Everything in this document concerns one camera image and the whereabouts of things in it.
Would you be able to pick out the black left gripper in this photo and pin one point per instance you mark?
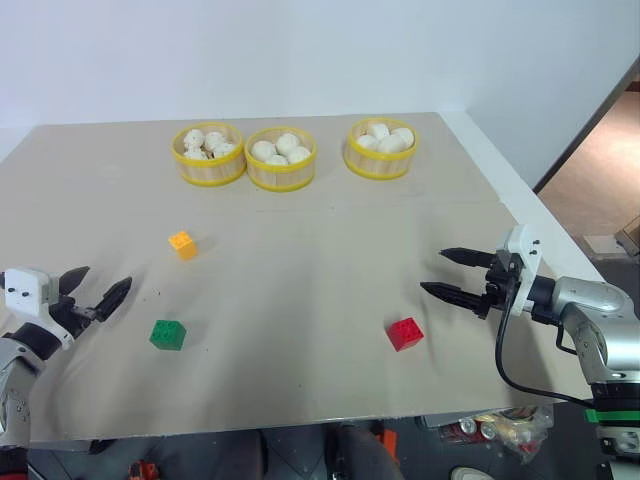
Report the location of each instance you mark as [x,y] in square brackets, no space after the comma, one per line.
[70,315]

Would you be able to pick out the bamboo steamer basket yellow rims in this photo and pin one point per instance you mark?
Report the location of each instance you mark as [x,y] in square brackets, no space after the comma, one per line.
[210,170]
[280,177]
[377,164]

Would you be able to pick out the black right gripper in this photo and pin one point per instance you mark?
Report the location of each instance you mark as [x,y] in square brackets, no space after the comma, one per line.
[500,287]

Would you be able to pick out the red toy block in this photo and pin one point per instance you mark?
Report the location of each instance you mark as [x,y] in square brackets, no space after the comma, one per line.
[405,335]

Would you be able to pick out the beige table cover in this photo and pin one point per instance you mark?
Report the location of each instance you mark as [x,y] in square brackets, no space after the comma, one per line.
[300,300]

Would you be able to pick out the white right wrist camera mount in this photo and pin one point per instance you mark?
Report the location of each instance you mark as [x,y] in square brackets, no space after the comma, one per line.
[525,252]

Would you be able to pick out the orange plastic part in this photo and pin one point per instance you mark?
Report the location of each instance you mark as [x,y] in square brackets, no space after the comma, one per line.
[390,442]
[145,471]

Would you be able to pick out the brown cardboard box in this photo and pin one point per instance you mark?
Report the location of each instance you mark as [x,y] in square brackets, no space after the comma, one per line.
[631,235]

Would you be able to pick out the dark rounded shape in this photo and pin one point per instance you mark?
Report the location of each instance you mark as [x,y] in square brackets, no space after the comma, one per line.
[360,452]

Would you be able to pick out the white smooth steamed bun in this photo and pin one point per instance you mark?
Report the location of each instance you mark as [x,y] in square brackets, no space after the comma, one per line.
[404,136]
[366,142]
[379,130]
[391,145]

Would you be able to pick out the clear plastic bag of cans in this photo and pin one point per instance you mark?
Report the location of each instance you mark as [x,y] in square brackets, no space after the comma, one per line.
[505,430]

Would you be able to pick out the white shoe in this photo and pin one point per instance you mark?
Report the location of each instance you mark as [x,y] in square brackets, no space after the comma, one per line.
[475,473]

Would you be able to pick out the yellow toy block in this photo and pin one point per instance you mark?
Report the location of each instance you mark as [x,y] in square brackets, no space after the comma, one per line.
[184,246]

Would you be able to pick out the white textured bun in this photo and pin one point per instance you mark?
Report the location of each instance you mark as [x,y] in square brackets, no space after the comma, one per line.
[215,139]
[226,149]
[194,154]
[194,138]

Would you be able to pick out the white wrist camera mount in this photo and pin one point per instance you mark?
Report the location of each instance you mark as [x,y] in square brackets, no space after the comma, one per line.
[25,292]
[525,252]

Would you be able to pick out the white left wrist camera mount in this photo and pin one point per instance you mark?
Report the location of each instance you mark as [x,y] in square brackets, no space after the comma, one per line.
[25,292]

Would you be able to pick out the white round bun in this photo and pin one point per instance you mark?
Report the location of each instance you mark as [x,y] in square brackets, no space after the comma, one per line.
[277,160]
[263,148]
[300,155]
[287,143]

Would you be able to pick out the green toy block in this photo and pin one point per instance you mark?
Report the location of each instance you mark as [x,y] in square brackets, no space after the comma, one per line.
[167,336]

